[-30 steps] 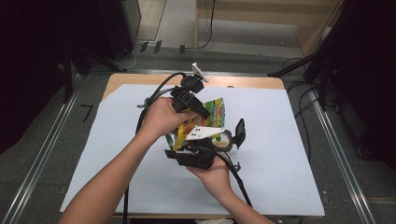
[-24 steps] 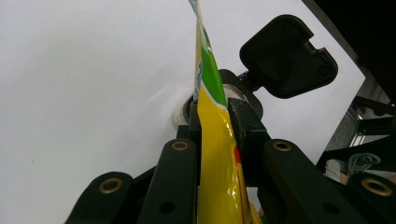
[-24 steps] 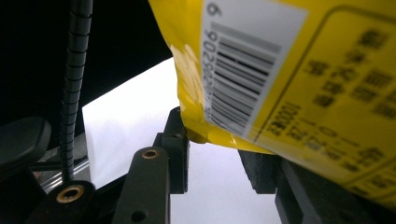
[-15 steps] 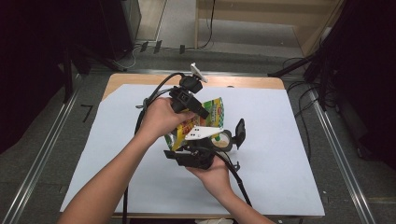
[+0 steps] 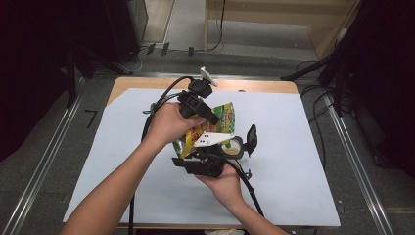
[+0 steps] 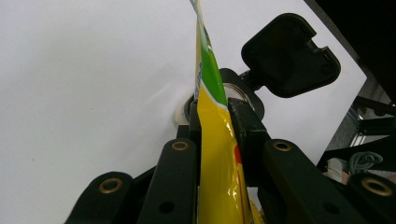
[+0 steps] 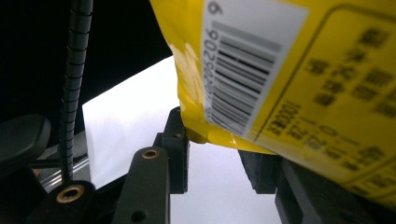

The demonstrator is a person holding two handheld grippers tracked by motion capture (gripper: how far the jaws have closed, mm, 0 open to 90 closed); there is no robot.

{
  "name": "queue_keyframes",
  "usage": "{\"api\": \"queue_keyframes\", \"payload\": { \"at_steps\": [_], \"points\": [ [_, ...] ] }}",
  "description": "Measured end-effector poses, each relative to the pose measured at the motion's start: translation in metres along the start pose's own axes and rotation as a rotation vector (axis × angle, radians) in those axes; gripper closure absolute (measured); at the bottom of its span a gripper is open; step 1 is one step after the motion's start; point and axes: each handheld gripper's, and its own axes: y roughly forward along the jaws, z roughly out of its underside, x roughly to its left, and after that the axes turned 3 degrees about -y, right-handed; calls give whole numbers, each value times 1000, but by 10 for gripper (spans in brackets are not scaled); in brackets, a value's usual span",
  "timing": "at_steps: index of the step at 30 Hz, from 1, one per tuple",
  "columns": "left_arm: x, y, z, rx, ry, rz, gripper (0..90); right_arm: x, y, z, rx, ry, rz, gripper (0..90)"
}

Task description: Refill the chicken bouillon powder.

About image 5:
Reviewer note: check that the wooden frame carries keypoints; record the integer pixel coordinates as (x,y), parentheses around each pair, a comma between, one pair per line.
(277,13)

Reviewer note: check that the white object under table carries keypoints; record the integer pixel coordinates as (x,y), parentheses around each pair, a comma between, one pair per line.
(226,232)

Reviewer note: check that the person's right hand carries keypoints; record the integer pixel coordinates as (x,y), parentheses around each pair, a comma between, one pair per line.
(228,189)

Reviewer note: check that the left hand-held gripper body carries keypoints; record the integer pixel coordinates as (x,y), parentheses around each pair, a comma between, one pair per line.
(192,104)

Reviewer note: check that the black cabinet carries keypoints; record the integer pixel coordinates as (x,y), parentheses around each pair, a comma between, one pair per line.
(125,29)

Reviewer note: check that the dark curtain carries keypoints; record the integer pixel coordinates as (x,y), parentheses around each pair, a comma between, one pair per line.
(385,81)
(32,65)

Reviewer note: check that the yellow spout pouch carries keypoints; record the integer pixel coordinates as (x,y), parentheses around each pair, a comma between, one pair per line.
(225,119)

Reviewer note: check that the clear jar with black lid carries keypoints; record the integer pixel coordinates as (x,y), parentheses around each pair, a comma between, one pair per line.
(249,140)

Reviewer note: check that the black tape strip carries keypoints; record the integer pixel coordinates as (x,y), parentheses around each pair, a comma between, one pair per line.
(191,51)
(165,49)

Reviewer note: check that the black stand leg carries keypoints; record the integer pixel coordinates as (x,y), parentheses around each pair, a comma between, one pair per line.
(303,70)

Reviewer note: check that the metal floor rail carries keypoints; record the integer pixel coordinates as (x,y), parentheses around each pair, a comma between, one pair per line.
(42,169)
(362,176)

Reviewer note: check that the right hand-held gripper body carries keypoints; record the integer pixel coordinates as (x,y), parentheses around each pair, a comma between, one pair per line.
(208,166)

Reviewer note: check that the white paper sheet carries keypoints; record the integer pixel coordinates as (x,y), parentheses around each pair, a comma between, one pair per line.
(287,156)

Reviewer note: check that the wooden table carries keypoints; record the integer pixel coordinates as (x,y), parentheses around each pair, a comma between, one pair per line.
(137,83)

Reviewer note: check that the person's left hand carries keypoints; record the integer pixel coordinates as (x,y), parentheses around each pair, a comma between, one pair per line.
(166,125)

